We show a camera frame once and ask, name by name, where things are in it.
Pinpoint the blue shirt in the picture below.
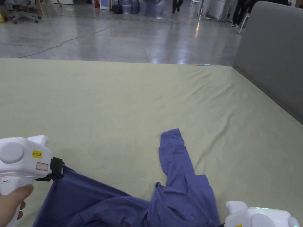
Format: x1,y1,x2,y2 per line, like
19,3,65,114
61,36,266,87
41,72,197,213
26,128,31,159
32,128,221,227

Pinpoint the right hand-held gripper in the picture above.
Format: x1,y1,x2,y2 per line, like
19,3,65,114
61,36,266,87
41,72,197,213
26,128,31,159
224,201,301,227

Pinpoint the person's left hand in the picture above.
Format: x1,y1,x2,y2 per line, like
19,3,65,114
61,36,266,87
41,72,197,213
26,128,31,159
0,184,34,227

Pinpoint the bed with pale green sheet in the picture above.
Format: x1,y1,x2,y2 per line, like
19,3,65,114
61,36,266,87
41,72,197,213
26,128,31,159
0,57,303,227

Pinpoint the grey office chair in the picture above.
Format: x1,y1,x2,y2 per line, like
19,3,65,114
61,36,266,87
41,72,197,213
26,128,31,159
4,0,41,24

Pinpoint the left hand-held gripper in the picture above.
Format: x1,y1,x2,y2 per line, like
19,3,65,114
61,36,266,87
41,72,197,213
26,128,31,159
0,135,65,227

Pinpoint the black floor cable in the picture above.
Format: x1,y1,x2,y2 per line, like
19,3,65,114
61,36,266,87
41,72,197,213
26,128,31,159
18,22,114,59

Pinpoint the cluster of water bottles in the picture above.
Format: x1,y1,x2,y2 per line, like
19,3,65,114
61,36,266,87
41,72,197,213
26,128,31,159
122,0,165,17

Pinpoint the grey padded headboard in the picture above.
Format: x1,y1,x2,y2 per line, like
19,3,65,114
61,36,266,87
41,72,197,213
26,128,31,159
233,1,303,125

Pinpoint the white stool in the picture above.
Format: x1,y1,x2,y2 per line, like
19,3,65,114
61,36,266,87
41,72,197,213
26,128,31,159
191,0,202,14

